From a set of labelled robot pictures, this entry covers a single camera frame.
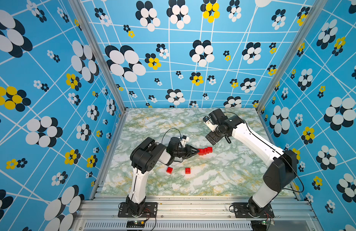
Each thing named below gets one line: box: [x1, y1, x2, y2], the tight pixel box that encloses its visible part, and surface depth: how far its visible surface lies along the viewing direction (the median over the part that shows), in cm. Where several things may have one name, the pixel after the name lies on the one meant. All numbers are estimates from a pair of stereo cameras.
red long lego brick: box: [197, 148, 205, 156], surface depth 93 cm
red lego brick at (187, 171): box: [185, 167, 191, 175], surface depth 88 cm
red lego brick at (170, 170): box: [166, 166, 174, 175], surface depth 88 cm
